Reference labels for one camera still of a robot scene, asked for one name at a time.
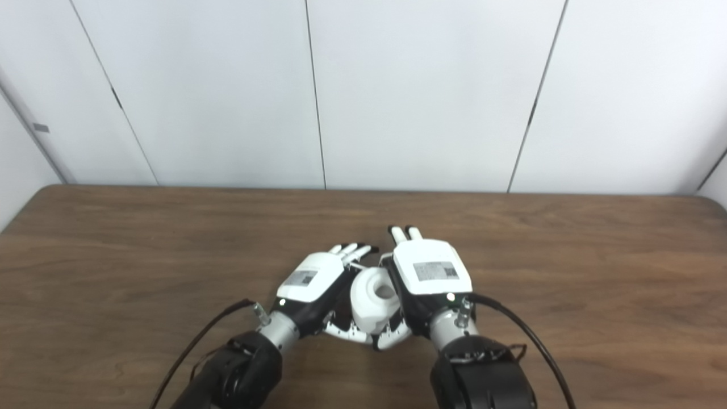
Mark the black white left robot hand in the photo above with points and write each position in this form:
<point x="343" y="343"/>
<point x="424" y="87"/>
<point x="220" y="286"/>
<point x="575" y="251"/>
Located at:
<point x="309" y="278"/>

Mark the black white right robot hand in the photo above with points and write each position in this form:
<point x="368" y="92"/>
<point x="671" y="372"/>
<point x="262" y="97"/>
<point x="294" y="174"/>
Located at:
<point x="431" y="267"/>

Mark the black flanged holder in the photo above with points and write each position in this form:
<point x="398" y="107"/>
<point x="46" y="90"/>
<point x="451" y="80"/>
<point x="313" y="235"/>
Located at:
<point x="342" y="309"/>

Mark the round white block with holes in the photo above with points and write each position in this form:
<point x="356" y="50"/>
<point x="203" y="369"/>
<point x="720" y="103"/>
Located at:
<point x="369" y="307"/>

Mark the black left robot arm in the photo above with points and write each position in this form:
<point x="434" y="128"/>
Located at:
<point x="244" y="369"/>

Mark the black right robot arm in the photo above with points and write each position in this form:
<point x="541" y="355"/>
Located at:
<point x="483" y="375"/>

